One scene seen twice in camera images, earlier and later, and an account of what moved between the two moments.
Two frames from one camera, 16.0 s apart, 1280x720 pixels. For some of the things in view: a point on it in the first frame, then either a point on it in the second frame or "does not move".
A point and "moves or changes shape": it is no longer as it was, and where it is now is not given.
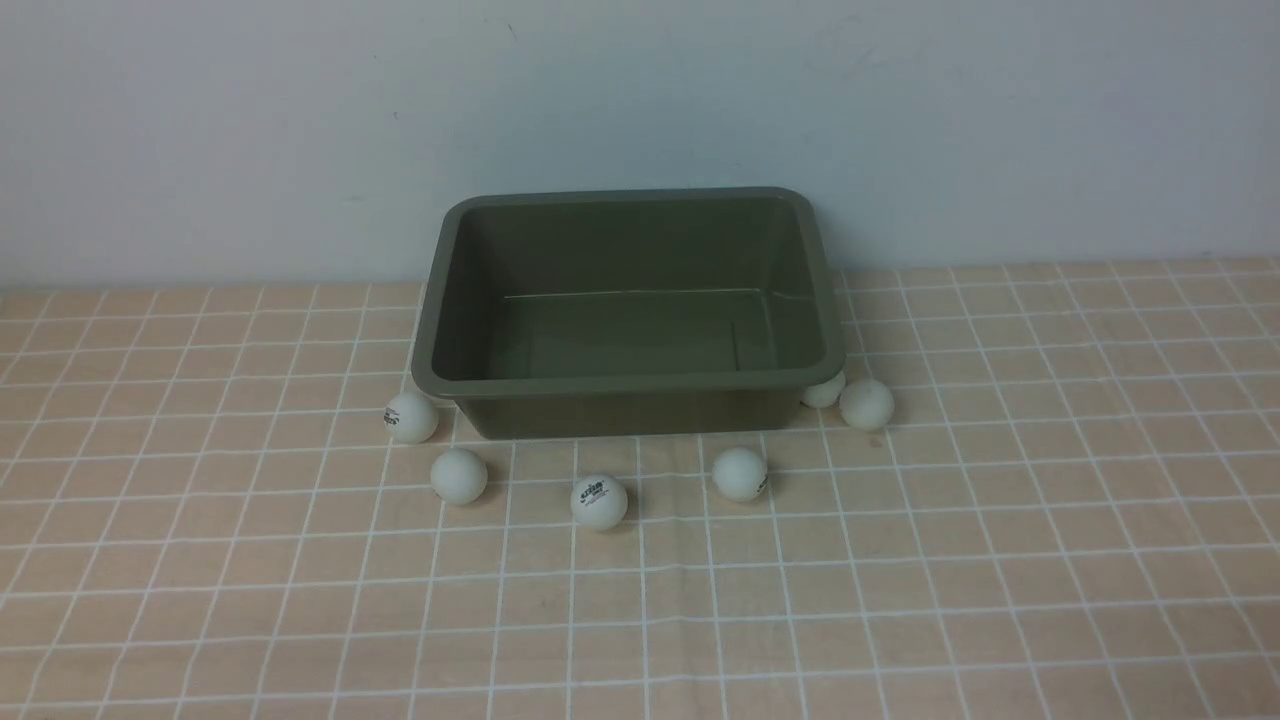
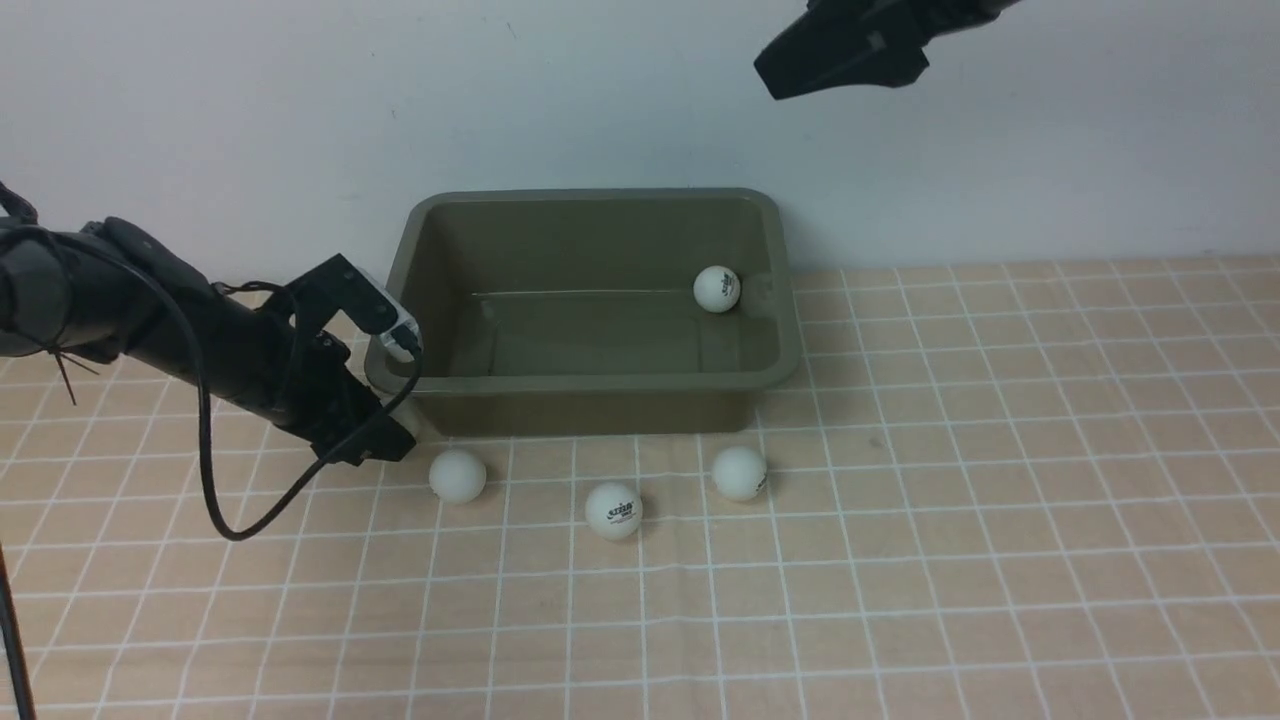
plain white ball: x=458 y=476 does not move
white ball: x=866 y=403 → x=716 y=288
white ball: x=739 y=474 does not move
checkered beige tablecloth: x=1073 y=512 does not move
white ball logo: x=599 y=502 moves or changes shape
